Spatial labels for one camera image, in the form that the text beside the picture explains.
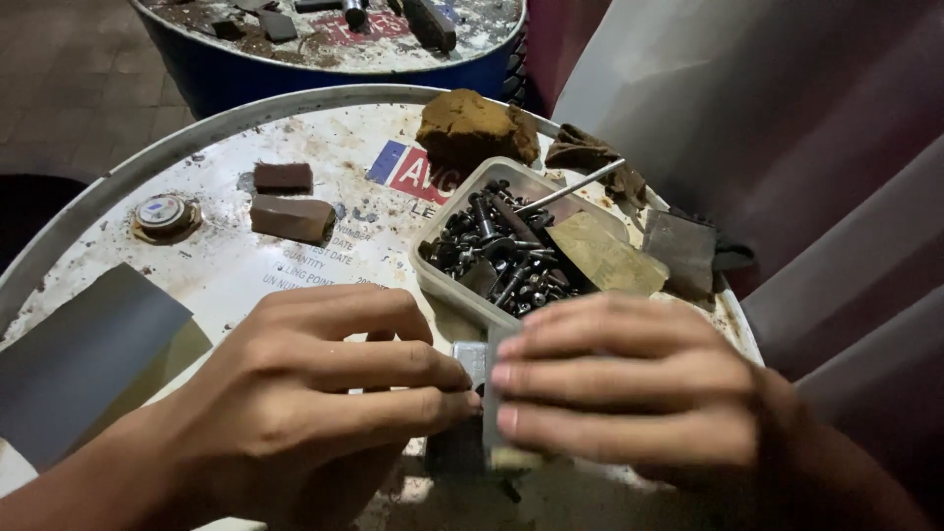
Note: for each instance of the person's left hand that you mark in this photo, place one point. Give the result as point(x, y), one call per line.
point(295, 383)

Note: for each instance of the person's right hand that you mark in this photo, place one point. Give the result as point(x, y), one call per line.
point(664, 391)

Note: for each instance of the grey metal block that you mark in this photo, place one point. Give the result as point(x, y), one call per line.
point(470, 360)

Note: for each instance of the tan sandpaper sheet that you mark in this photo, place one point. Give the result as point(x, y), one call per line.
point(181, 354)

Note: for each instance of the white steel drum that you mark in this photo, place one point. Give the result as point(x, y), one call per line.
point(221, 273)

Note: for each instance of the grey sandpaper piece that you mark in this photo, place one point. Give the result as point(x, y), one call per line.
point(682, 251)

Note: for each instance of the tan sandpaper piece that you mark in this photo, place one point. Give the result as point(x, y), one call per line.
point(605, 258)

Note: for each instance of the large brown block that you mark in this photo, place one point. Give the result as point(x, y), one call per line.
point(293, 219)

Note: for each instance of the clear plastic container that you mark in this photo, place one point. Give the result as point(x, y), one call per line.
point(442, 291)

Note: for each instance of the small brown block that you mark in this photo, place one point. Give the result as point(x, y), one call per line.
point(283, 178)

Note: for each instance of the round drum bung cap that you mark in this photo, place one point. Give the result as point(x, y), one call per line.
point(164, 215)

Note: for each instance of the pile of screws and bolts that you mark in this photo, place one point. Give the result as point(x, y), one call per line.
point(501, 251)

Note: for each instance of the large grey sandpaper sheet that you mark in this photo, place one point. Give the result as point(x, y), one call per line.
point(81, 361)

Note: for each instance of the thin metal rod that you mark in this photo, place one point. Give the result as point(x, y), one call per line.
point(575, 188)

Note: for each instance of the brown rag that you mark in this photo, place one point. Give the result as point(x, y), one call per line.
point(582, 151)

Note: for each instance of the grey fabric curtain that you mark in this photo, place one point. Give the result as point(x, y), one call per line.
point(737, 110)

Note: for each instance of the brown sponge lump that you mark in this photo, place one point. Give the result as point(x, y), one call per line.
point(472, 129)

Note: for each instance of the blue drum with tools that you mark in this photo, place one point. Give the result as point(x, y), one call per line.
point(221, 81)

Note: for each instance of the maroon fabric curtain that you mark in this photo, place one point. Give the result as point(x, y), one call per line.
point(560, 44)

